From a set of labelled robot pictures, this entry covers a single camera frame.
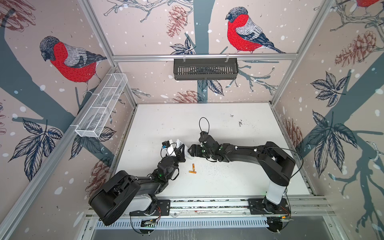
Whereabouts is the white remote control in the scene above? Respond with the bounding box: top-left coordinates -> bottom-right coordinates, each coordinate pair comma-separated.
166,139 -> 193,160

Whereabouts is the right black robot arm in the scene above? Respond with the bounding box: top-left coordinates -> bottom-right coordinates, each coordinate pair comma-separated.
188,131 -> 296,206

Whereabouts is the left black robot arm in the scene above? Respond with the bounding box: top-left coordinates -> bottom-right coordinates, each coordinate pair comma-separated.
89,142 -> 186,226

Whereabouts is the aluminium top crossbar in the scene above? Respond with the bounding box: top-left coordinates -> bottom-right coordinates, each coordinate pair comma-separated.
112,53 -> 299,63

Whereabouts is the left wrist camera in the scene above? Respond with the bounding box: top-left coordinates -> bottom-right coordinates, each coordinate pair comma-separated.
160,140 -> 177,158

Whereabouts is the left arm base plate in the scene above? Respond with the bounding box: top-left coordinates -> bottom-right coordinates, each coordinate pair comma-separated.
129,200 -> 171,217

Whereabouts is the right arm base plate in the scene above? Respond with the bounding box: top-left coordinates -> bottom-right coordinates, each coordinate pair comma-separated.
248,198 -> 291,215

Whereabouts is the black wall basket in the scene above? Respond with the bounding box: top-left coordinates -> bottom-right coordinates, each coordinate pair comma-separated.
174,58 -> 239,81

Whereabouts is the white wire mesh basket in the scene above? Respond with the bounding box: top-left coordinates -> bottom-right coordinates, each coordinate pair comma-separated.
75,73 -> 128,138

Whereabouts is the aluminium front rail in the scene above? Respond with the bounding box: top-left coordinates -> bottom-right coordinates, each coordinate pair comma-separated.
122,195 -> 336,218

